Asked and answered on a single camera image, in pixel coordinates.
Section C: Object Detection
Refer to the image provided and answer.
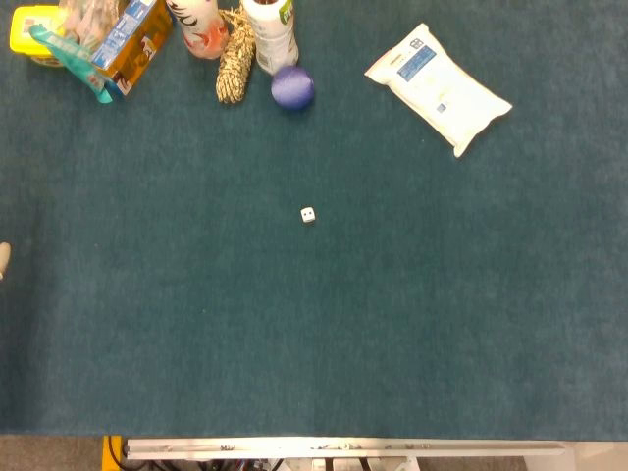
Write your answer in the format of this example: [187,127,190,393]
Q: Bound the teal snack bag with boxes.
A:
[27,0,130,104]

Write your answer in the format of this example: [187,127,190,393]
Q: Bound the yellow lidded tub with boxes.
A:
[9,5,67,67]

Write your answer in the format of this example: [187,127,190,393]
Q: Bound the blue and orange carton box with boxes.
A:
[90,0,175,97]

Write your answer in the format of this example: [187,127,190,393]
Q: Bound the clear bottle with red print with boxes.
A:
[165,0,231,61]

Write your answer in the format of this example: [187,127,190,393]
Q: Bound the teal table cloth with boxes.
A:
[0,0,628,442]

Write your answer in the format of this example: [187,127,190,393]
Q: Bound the purple ball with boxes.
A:
[270,65,316,111]

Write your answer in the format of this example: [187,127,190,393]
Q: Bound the white bottle with green label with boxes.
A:
[240,0,300,77]

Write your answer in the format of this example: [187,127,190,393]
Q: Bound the white wet wipes pack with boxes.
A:
[363,22,514,159]

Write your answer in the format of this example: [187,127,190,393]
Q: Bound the yellow frame bracket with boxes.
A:
[101,435,125,471]

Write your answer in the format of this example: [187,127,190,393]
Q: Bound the braided beige rope bundle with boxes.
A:
[215,8,257,105]

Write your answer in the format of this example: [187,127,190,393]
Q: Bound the aluminium frame rail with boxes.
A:
[123,437,576,461]

